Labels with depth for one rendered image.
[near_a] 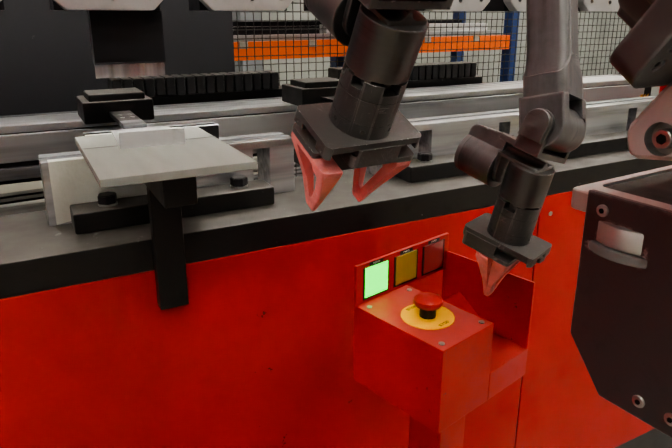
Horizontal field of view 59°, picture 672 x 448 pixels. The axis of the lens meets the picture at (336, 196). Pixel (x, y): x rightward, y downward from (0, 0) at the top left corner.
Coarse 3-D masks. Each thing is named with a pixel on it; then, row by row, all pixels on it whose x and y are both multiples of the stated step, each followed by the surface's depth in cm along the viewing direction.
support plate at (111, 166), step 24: (96, 144) 82; (192, 144) 82; (216, 144) 82; (96, 168) 69; (120, 168) 69; (144, 168) 69; (168, 168) 69; (192, 168) 69; (216, 168) 70; (240, 168) 72
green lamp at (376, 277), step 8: (376, 264) 84; (384, 264) 85; (368, 272) 83; (376, 272) 84; (384, 272) 86; (368, 280) 84; (376, 280) 85; (384, 280) 86; (368, 288) 84; (376, 288) 85; (384, 288) 86; (368, 296) 84
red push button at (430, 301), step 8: (416, 296) 80; (424, 296) 80; (432, 296) 80; (440, 296) 81; (416, 304) 79; (424, 304) 78; (432, 304) 78; (440, 304) 79; (424, 312) 80; (432, 312) 79
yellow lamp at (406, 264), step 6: (414, 252) 89; (396, 258) 87; (402, 258) 88; (408, 258) 89; (414, 258) 89; (396, 264) 87; (402, 264) 88; (408, 264) 89; (414, 264) 90; (396, 270) 87; (402, 270) 88; (408, 270) 89; (414, 270) 90; (396, 276) 88; (402, 276) 89; (408, 276) 89; (414, 276) 90; (396, 282) 88; (402, 282) 89
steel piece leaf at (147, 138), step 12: (120, 132) 78; (132, 132) 79; (144, 132) 79; (156, 132) 80; (168, 132) 81; (180, 132) 81; (120, 144) 79; (132, 144) 79; (144, 144) 80; (156, 144) 81; (168, 144) 81
